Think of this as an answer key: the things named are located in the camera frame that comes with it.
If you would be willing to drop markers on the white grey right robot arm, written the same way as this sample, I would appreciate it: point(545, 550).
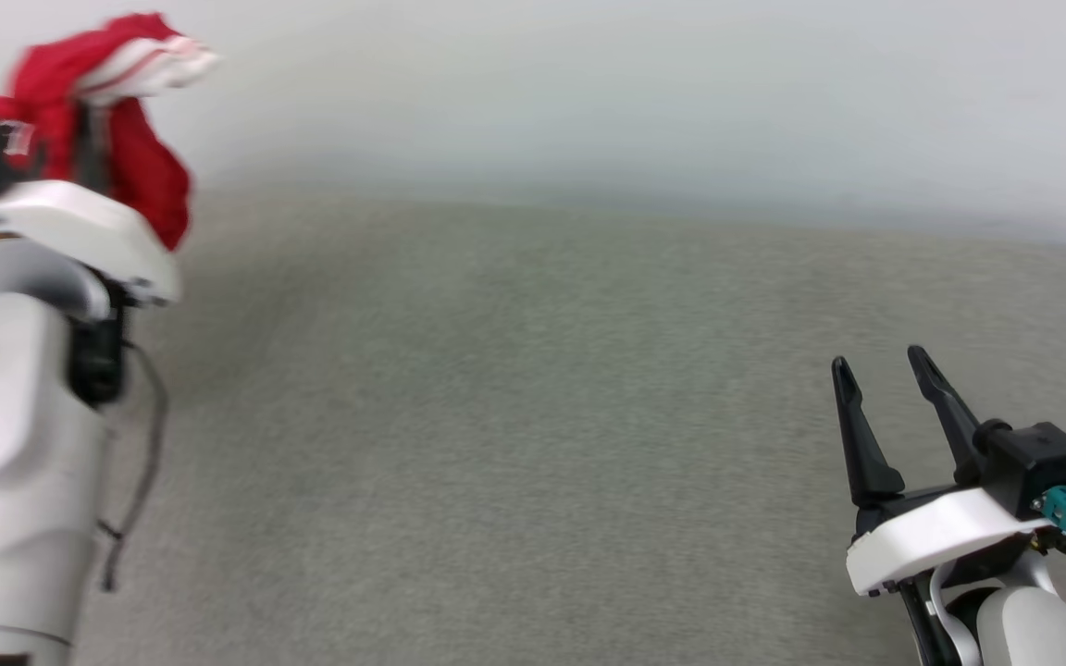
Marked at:
point(1028, 629)

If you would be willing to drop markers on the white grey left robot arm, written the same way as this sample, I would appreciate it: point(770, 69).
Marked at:
point(6, 462)

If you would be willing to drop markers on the grey fabric sofa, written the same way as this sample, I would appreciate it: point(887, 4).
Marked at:
point(496, 416)

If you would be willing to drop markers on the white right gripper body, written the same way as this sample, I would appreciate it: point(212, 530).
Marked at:
point(940, 536)

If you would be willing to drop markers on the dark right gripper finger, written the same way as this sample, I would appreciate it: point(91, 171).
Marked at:
point(864, 444)
point(949, 412)

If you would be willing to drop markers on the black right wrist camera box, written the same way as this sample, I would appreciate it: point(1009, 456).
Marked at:
point(1042, 462)

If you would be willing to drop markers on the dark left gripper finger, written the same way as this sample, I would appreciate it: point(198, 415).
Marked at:
point(94, 143)

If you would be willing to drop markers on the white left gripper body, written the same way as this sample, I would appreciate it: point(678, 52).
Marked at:
point(70, 227)

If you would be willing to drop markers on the red garment with white stripes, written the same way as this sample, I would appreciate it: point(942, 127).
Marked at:
point(144, 176)

